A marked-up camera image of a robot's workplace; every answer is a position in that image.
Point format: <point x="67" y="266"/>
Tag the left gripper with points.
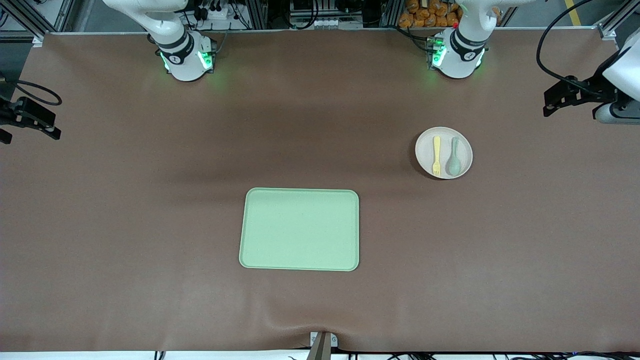
<point x="596" y="85"/>

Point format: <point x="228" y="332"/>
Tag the green plastic spoon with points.
<point x="454" y="164"/>

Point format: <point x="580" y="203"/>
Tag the yellow plastic fork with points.
<point x="436" y="150"/>

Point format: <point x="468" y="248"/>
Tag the round beige plate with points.
<point x="425" y="155"/>

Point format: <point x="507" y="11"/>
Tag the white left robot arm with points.
<point x="462" y="55"/>

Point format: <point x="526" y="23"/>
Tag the orange toy bread pile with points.
<point x="425" y="17"/>

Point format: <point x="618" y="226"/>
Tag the brown table mat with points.
<point x="150" y="250"/>

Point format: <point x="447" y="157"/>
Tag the white power strip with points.
<point x="217" y="13"/>

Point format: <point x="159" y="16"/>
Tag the white connector block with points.
<point x="320" y="23"/>

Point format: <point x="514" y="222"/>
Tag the light green rectangular tray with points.
<point x="300" y="230"/>

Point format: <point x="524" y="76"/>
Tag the aluminium frame corner post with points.
<point x="30" y="22"/>
<point x="612" y="27"/>

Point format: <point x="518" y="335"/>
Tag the aluminium frame upright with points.
<point x="256" y="12"/>
<point x="391" y="12"/>

